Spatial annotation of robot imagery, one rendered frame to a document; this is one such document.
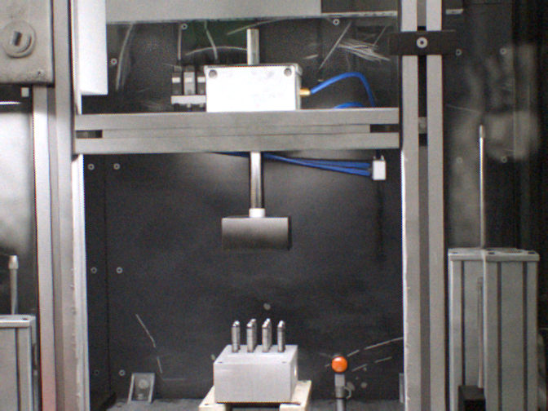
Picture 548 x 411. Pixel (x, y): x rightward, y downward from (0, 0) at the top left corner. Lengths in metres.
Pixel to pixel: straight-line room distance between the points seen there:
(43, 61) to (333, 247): 0.59
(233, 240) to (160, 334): 0.34
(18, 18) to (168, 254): 0.54
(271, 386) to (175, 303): 0.36
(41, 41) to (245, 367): 0.46
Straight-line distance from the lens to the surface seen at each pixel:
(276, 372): 1.33
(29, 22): 1.24
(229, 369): 1.34
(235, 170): 1.63
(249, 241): 1.38
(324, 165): 1.59
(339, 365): 1.41
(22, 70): 1.24
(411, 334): 1.20
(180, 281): 1.65
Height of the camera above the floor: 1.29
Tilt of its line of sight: 3 degrees down
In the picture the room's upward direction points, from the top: 1 degrees counter-clockwise
